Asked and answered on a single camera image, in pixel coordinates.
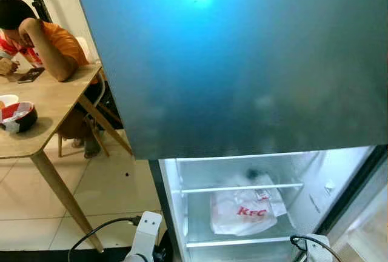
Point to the glass fridge shelf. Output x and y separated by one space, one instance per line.
200 244
291 185

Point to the white KFC plastic bag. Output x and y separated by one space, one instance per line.
242 219

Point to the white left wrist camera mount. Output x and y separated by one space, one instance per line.
147 231

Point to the red printed paper bowl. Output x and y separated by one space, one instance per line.
21 122

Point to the silver fridge compartment door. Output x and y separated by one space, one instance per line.
370 231

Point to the dark floor rug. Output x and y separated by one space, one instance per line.
36 257

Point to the light wooden dining table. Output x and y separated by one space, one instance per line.
42 104

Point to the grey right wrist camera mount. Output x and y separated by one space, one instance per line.
318 250

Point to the man in orange shirt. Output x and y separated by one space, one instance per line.
63 43

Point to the silver freezer door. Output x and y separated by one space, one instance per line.
242 62

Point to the black smartphone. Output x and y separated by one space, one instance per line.
30 75

